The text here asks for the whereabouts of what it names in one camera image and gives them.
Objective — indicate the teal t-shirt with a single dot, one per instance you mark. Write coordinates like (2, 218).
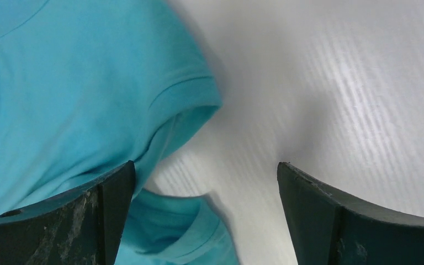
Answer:
(86, 86)

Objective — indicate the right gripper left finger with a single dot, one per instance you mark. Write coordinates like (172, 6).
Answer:
(82, 225)

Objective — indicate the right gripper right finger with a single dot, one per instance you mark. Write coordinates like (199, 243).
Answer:
(330, 226)

